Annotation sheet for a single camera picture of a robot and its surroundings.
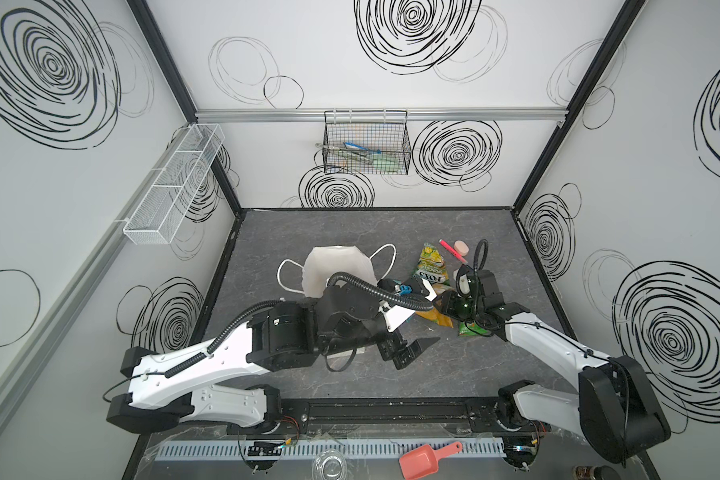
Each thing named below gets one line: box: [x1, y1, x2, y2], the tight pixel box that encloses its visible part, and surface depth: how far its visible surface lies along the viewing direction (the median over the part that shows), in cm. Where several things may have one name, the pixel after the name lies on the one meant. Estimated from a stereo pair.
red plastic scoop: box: [399, 441, 462, 480], surface depth 68 cm
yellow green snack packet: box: [412, 242, 450, 285], surface depth 98 cm
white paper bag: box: [276, 243, 397, 298], surface depth 79 cm
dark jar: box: [573, 465, 622, 480], surface depth 61 cm
